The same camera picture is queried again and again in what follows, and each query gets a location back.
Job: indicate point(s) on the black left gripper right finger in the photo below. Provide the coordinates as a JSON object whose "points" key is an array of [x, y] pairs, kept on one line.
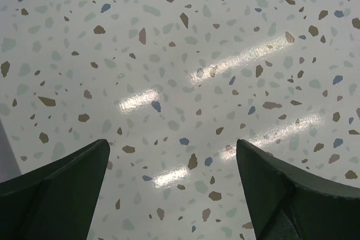
{"points": [[286, 202]]}

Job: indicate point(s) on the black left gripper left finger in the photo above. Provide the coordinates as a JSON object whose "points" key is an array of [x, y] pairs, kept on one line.
{"points": [[58, 200]]}

